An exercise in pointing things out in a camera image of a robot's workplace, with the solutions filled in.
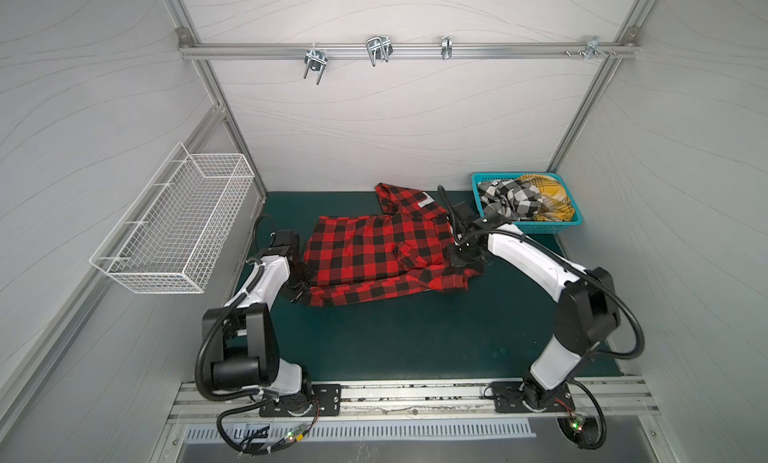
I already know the metal u-bolt clamp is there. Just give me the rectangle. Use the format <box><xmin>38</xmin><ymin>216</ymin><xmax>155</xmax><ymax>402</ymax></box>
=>
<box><xmin>303</xmin><ymin>49</ymin><xmax>328</xmax><ymax>85</ymax></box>
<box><xmin>365</xmin><ymin>35</ymin><xmax>393</xmax><ymax>67</ymax></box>

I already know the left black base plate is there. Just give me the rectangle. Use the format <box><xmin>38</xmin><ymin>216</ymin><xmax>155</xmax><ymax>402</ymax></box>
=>
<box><xmin>259</xmin><ymin>384</ymin><xmax>341</xmax><ymax>418</ymax></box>

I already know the white wire basket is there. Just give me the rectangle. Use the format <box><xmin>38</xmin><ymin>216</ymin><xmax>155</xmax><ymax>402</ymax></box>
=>
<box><xmin>90</xmin><ymin>142</ymin><xmax>254</xmax><ymax>294</ymax></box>

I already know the teal plastic basket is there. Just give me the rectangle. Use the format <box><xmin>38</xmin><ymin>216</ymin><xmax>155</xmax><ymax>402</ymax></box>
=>
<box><xmin>471</xmin><ymin>172</ymin><xmax>582</xmax><ymax>235</ymax></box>

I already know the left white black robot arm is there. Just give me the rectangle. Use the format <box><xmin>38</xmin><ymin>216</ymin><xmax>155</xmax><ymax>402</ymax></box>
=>
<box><xmin>194</xmin><ymin>229</ymin><xmax>314</xmax><ymax>401</ymax></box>

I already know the metal bracket with bolts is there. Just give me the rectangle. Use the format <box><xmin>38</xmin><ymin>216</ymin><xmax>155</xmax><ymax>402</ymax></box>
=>
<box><xmin>563</xmin><ymin>38</ymin><xmax>618</xmax><ymax>61</ymax></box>

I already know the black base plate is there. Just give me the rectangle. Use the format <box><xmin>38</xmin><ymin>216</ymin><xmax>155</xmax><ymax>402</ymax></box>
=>
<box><xmin>259</xmin><ymin>384</ymin><xmax>341</xmax><ymax>418</ymax></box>
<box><xmin>490</xmin><ymin>380</ymin><xmax>575</xmax><ymax>414</ymax></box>

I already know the right base cable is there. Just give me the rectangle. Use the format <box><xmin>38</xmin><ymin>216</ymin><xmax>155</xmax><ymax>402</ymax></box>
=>
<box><xmin>556</xmin><ymin>378</ymin><xmax>608</xmax><ymax>451</ymax></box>

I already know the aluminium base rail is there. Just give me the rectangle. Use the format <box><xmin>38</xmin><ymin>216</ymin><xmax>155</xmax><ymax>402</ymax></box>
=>
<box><xmin>166</xmin><ymin>375</ymin><xmax>660</xmax><ymax>425</ymax></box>

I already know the yellow plaid shirt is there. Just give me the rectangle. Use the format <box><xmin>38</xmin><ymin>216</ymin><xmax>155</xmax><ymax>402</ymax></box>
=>
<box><xmin>517</xmin><ymin>174</ymin><xmax>576</xmax><ymax>223</ymax></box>

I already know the red black plaid shirt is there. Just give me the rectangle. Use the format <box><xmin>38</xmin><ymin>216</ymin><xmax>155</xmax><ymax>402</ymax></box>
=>
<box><xmin>303</xmin><ymin>183</ymin><xmax>484</xmax><ymax>307</ymax></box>

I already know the horizontal aluminium rail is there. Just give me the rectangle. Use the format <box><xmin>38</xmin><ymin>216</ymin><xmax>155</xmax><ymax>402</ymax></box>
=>
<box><xmin>179</xmin><ymin>40</ymin><xmax>641</xmax><ymax>61</ymax></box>

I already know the small metal clamp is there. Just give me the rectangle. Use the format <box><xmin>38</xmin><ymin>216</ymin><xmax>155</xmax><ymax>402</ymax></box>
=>
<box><xmin>441</xmin><ymin>36</ymin><xmax>453</xmax><ymax>61</ymax></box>

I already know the black white checked shirt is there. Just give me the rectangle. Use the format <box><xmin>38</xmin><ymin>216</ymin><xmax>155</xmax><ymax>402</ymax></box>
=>
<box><xmin>477</xmin><ymin>179</ymin><xmax>543</xmax><ymax>221</ymax></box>

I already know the white vent strip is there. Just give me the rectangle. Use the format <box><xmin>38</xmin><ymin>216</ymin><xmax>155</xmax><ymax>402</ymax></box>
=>
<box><xmin>183</xmin><ymin>418</ymin><xmax>537</xmax><ymax>444</ymax></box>

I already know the metal U-bolt clamp middle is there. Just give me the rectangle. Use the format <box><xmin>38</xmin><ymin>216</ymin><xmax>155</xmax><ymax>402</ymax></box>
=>
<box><xmin>365</xmin><ymin>35</ymin><xmax>393</xmax><ymax>67</ymax></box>

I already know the left base cable bundle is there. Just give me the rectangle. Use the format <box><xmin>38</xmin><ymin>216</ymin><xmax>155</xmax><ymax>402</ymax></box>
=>
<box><xmin>215</xmin><ymin>393</ymin><xmax>319</xmax><ymax>456</ymax></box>

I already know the metal U-bolt clamp left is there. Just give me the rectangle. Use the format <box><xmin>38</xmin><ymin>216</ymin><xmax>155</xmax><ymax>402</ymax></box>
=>
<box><xmin>303</xmin><ymin>49</ymin><xmax>328</xmax><ymax>85</ymax></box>

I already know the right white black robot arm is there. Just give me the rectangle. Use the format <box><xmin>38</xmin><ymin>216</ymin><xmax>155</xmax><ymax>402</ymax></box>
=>
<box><xmin>437</xmin><ymin>186</ymin><xmax>646</xmax><ymax>412</ymax></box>

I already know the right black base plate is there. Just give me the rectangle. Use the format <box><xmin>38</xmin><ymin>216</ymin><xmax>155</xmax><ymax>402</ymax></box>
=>
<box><xmin>490</xmin><ymin>380</ymin><xmax>575</xmax><ymax>414</ymax></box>

